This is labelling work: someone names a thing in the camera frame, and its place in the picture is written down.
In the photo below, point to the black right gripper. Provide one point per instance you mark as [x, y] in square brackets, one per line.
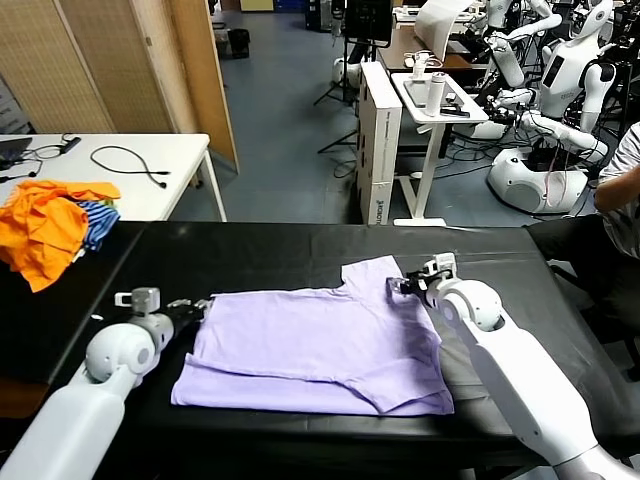
[422, 289]

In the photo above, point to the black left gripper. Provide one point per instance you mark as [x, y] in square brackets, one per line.
[187, 320]

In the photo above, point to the lavender t-shirt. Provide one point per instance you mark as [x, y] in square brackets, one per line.
[310, 345]

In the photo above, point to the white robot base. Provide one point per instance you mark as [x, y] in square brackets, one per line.
[480, 130]

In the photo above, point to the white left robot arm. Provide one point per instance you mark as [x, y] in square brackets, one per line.
[90, 400]

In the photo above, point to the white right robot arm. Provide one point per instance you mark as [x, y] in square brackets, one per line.
[510, 370]

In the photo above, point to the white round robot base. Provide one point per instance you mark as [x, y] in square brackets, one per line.
[350, 72]

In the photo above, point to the black table cover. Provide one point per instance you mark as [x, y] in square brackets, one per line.
[300, 250]

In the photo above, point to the blue striped garment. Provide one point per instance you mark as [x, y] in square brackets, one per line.
[100, 225]

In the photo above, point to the white standing desk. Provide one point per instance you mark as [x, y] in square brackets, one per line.
[430, 150]

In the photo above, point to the white table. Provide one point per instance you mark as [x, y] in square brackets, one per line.
[165, 170]

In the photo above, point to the tall white cardboard box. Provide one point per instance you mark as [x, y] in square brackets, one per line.
[380, 140]

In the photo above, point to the black tripod stand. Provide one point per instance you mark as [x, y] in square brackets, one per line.
[345, 142]
[345, 90]

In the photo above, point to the black side mat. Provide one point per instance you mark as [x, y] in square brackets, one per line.
[40, 325]

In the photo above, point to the orange garment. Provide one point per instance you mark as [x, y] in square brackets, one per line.
[40, 230]

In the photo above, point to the black desk gadget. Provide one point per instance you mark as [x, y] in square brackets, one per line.
[455, 111]

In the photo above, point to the white bottle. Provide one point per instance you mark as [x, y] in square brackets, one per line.
[434, 95]

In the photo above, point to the grey tablet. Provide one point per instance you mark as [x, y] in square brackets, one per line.
[417, 92]

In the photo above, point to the black power strip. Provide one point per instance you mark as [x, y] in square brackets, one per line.
[71, 144]

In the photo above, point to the white small desk gadget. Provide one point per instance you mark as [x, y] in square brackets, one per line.
[417, 65]

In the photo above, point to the brown desk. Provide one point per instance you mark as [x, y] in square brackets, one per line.
[400, 45]

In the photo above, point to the dark laptop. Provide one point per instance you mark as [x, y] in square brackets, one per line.
[12, 150]

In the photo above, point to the seated person grey shirt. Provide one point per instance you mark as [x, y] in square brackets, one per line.
[620, 165]

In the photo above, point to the white curved sheet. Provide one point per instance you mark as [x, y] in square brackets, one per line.
[435, 25]

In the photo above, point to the wooden folding screen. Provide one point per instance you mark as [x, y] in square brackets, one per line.
[100, 65]

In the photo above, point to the white humanoid robot black shoulders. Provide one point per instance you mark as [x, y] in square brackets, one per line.
[565, 75]

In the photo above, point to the black trash bin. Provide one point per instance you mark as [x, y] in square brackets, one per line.
[239, 44]

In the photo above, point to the black monitor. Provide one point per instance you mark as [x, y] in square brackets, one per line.
[367, 17]

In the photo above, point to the blue crates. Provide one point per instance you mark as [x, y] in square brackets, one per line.
[290, 4]

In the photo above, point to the brown cardboard box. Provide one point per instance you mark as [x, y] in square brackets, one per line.
[256, 5]

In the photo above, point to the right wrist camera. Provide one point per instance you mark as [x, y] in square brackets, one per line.
[442, 265]

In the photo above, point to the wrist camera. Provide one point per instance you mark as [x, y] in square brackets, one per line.
[142, 300]
[442, 265]

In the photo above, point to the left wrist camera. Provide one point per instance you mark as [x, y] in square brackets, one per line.
[142, 300]

